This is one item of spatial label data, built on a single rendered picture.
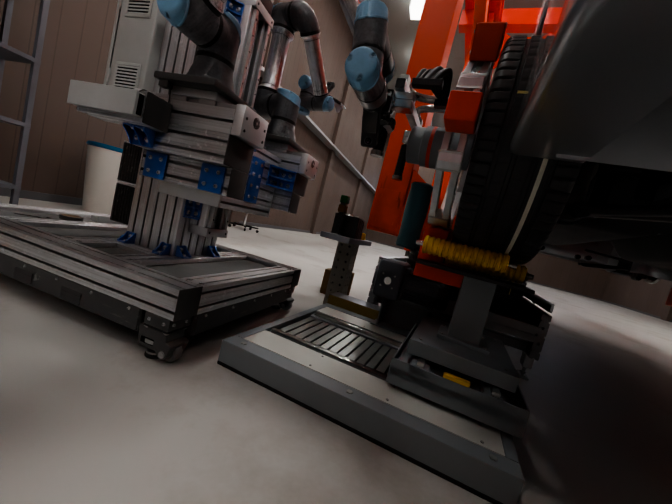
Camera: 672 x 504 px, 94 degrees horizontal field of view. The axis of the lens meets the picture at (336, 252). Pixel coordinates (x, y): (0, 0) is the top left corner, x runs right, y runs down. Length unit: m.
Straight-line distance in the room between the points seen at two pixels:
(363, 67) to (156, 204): 0.99
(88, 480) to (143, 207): 1.00
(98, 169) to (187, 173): 3.00
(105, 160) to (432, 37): 3.29
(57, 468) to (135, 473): 0.12
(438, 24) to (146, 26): 1.29
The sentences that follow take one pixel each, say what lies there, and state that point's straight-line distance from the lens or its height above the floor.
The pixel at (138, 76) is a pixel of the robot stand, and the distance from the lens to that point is 1.56.
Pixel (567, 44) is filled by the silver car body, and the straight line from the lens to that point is 0.46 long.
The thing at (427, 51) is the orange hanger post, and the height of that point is 1.44.
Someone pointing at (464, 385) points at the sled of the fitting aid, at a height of 0.17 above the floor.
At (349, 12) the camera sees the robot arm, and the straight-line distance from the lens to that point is 1.05.
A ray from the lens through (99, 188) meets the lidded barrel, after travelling 4.12.
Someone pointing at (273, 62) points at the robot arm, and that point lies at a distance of 1.76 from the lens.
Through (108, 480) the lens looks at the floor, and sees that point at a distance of 0.75.
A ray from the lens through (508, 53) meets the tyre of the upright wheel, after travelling 1.01.
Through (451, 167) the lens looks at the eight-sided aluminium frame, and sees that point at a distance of 0.93.
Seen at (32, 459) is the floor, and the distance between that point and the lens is 0.81.
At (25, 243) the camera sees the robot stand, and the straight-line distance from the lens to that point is 1.43.
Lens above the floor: 0.50
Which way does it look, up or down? 5 degrees down
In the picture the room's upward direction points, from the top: 14 degrees clockwise
